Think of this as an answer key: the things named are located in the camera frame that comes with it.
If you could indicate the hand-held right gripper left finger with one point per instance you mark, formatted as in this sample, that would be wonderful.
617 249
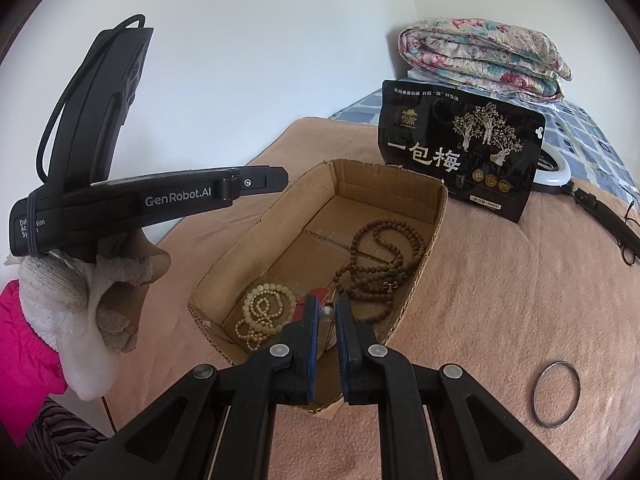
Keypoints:
310 350

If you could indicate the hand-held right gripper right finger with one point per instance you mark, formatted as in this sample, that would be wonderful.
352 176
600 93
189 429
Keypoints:
344 350

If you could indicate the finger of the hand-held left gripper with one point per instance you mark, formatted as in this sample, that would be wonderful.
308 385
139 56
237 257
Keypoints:
262 180

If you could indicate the reddish brown pearl ornament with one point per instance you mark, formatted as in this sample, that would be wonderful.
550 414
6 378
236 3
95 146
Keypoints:
305 305

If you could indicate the cardboard box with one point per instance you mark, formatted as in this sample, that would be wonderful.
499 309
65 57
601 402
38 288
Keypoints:
310 240

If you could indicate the person's left hand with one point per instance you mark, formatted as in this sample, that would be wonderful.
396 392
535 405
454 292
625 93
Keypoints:
45 300

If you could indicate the pink blanket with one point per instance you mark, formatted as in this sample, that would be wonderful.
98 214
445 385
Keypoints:
500 310

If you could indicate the black snack bag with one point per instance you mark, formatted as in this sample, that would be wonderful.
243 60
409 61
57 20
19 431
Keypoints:
450 150

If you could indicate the thin metal bangle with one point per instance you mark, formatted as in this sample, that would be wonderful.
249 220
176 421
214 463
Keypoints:
534 395

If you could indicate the folded floral quilt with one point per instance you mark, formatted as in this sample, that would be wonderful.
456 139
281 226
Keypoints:
480 55

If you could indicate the striped clothing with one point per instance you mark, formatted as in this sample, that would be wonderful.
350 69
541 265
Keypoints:
65 435

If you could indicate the black folded tripod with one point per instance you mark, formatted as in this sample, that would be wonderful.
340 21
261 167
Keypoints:
605 217

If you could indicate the blue plaid bedsheet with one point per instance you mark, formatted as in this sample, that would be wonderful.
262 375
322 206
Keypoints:
575 135

